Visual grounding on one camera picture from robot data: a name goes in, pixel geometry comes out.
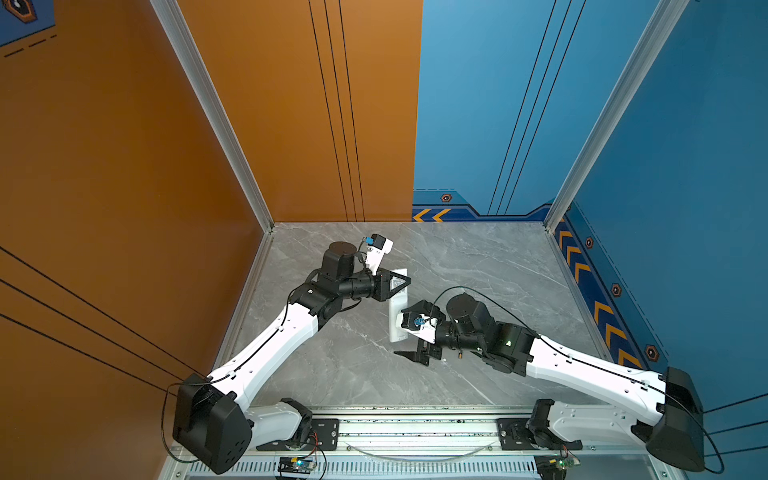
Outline left aluminium corner post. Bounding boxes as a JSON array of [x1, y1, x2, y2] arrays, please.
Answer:
[[150, 0, 275, 234]]

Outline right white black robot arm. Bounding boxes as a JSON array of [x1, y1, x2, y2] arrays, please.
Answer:
[[390, 293, 712, 473]]

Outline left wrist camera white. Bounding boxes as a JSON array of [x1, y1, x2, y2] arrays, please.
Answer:
[[364, 234, 393, 276]]

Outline white remote control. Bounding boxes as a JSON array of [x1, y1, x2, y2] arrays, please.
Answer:
[[388, 288, 408, 343]]

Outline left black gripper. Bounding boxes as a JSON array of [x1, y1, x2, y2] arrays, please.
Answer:
[[337, 267, 410, 304]]

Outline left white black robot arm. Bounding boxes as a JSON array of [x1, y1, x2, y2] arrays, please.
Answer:
[[171, 234, 411, 474]]

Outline aluminium mounting rail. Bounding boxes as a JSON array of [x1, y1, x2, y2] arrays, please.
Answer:
[[311, 399, 652, 460]]

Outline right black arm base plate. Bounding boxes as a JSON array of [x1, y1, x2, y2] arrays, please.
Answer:
[[496, 417, 584, 453]]

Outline right aluminium corner post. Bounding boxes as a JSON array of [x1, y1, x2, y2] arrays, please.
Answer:
[[543, 0, 689, 234]]

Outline aluminium corner post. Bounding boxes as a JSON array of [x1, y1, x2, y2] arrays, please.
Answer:
[[543, 0, 689, 234], [150, 0, 275, 234]]

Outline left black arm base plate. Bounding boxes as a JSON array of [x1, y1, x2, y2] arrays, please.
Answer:
[[256, 418, 340, 452]]

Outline left small circuit board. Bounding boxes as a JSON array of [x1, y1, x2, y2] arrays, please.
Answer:
[[277, 457, 318, 479]]

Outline right small circuit board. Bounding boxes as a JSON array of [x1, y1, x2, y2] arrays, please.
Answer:
[[534, 456, 581, 480]]

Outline small circuit board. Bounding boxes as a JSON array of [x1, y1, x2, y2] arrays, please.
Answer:
[[277, 457, 318, 479], [534, 456, 581, 480]]

